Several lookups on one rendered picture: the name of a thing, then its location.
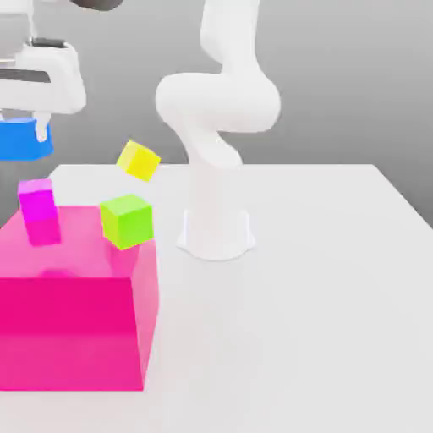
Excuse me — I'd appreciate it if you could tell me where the small magenta cube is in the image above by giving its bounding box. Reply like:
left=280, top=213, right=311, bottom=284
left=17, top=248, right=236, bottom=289
left=17, top=178, right=63, bottom=249

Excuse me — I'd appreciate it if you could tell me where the large pink box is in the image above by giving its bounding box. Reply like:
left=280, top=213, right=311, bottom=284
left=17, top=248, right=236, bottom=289
left=0, top=204, right=161, bottom=392

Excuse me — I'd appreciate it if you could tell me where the small yellow cube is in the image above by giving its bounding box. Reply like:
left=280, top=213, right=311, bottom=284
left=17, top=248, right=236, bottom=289
left=115, top=139, right=162, bottom=183

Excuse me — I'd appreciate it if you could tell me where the small green cube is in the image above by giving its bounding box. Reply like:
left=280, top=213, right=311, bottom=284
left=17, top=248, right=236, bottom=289
left=99, top=193, right=156, bottom=252

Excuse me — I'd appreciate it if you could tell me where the small blue cube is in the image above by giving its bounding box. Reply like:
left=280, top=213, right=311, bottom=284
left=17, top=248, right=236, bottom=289
left=0, top=117, right=55, bottom=162

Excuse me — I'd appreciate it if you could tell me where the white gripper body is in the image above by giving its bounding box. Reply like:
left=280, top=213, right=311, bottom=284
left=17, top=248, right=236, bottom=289
left=0, top=42, right=88, bottom=116

